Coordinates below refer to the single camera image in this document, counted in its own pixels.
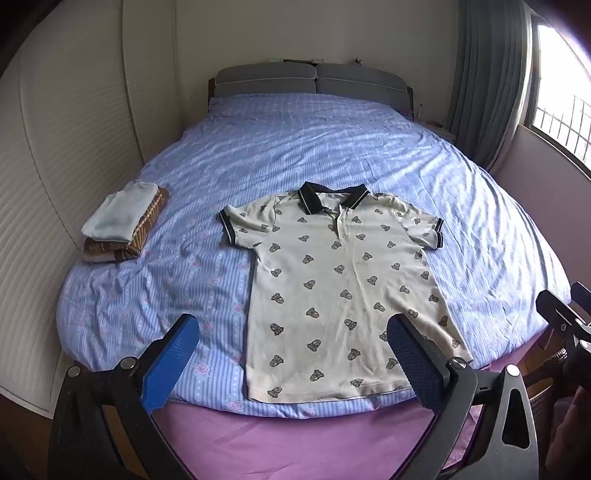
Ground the grey headboard cushion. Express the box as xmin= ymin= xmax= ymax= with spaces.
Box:
xmin=215 ymin=64 xmax=319 ymax=99
xmin=315 ymin=64 xmax=410 ymax=106

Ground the white louvered wardrobe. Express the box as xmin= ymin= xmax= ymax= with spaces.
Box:
xmin=0 ymin=0 xmax=185 ymax=416

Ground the folded white cloth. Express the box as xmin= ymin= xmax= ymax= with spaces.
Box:
xmin=82 ymin=182 xmax=158 ymax=241

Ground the purple bed sheet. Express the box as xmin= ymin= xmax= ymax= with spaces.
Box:
xmin=108 ymin=344 xmax=555 ymax=480

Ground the cream printed polo shirt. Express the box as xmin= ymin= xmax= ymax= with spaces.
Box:
xmin=218 ymin=181 xmax=474 ymax=402

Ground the bed with blue floral sheet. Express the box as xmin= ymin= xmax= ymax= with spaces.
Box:
xmin=56 ymin=92 xmax=573 ymax=418

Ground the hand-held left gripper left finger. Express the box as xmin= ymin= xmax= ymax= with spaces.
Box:
xmin=47 ymin=314 xmax=201 ymax=480

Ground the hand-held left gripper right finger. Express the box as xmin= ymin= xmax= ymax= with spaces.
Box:
xmin=385 ymin=314 xmax=541 ymax=480

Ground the person's right hand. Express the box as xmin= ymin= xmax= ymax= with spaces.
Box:
xmin=546 ymin=385 xmax=591 ymax=480

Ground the grey-green curtain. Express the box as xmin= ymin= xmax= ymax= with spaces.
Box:
xmin=445 ymin=0 xmax=536 ymax=172

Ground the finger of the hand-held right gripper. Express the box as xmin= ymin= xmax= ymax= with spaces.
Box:
xmin=536 ymin=290 xmax=591 ymax=348
xmin=571 ymin=281 xmax=591 ymax=315

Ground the window with grille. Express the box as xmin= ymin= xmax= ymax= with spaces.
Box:
xmin=524 ymin=14 xmax=591 ymax=182

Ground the bedside table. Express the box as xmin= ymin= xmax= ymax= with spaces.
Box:
xmin=425 ymin=120 xmax=459 ymax=145

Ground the folded brown plaid cloth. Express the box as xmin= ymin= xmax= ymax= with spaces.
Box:
xmin=83 ymin=185 xmax=171 ymax=264

